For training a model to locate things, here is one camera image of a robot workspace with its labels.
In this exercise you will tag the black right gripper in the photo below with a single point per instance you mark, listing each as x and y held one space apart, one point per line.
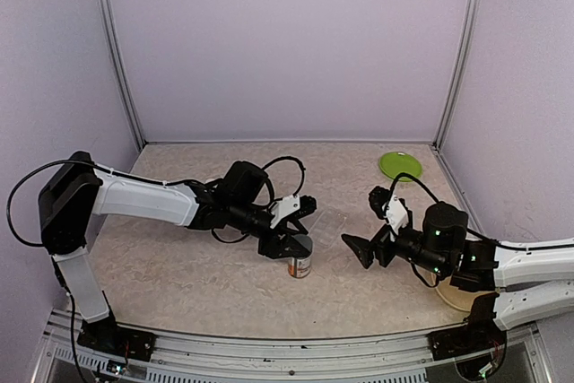
365 250

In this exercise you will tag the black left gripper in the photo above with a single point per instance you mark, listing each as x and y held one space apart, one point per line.
273 248

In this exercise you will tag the clear plastic pill organizer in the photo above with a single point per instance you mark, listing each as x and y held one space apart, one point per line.
328 227

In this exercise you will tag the orange grey-capped pill bottle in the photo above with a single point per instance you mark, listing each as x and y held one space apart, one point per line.
299 267

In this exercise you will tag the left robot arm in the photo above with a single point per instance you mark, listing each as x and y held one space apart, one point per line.
242 199

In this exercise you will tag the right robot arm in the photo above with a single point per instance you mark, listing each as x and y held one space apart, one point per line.
512 283

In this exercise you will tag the green plate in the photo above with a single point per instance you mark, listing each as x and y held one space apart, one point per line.
393 163

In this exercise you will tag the beige plate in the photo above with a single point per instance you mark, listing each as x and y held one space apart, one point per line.
455 298

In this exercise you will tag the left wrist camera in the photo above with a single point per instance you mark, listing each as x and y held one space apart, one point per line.
293 206

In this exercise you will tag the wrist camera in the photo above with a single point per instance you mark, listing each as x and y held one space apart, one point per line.
390 208
293 206

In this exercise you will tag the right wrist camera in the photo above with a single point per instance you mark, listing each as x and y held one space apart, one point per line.
390 208

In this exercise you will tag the front aluminium rail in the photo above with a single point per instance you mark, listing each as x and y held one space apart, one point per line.
179 357

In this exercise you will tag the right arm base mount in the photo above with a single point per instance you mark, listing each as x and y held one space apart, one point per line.
478 333

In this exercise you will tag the right aluminium frame post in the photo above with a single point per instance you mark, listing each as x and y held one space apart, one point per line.
457 77

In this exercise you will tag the aluminium frame post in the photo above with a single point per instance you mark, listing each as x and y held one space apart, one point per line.
119 71
457 77

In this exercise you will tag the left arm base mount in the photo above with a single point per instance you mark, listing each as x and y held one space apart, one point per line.
107 336

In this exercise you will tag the left aluminium frame post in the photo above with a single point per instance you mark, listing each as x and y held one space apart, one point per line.
119 71

